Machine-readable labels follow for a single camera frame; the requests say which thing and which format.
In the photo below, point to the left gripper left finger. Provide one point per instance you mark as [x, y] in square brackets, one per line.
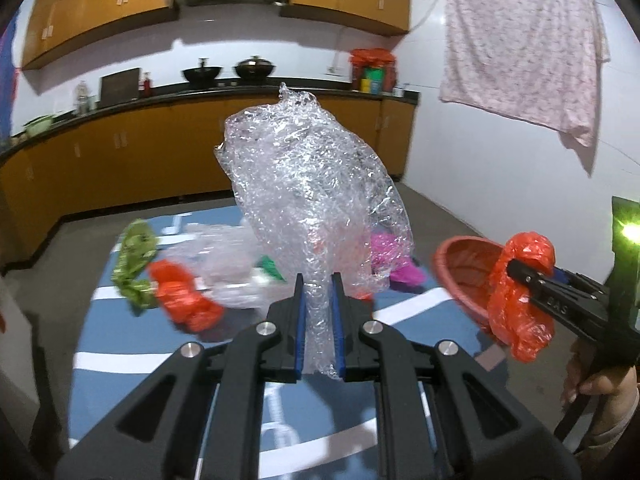
[199, 414]

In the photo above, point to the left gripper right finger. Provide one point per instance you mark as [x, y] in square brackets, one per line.
[439, 414]

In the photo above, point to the large orange plastic bag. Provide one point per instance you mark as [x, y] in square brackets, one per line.
[517, 323]

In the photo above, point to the clear bubble wrap sheet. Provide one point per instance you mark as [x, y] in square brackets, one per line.
[313, 192]

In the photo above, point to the red plastic trash basket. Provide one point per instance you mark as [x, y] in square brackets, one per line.
[462, 265]

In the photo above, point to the wooden lower kitchen cabinets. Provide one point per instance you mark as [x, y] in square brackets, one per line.
[141, 154]

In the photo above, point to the person's right hand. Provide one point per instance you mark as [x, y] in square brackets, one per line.
[618, 385]

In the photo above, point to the blue white striped tablecloth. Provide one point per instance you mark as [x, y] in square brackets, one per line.
[318, 428]

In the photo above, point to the small orange plastic bag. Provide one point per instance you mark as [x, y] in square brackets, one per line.
[184, 304]

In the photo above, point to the small green plastic scrap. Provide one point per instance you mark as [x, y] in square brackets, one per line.
[270, 268]

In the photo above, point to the clear plastic bag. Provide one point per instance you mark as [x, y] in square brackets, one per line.
[224, 261]

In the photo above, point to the magenta plastic bag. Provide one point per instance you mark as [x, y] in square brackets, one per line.
[390, 256]

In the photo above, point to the green paw print bag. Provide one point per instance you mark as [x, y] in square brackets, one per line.
[138, 247]

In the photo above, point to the pink floral hanging cloth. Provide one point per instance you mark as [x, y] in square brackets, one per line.
[538, 61]

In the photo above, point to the red bag with containers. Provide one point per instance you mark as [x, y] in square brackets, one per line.
[373, 70]

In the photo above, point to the green basin on counter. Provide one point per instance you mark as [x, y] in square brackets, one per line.
[38, 125]

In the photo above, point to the dark cutting board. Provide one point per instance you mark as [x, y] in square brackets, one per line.
[120, 87]

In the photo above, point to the clear jar on counter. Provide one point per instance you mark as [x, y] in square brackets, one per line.
[85, 100]

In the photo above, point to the black lidded pot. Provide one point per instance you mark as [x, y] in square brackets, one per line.
[254, 70]

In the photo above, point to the magenta blue hanging cloth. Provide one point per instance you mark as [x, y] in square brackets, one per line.
[8, 79]

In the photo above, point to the black wok with handle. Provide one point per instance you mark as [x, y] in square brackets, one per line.
[203, 75]

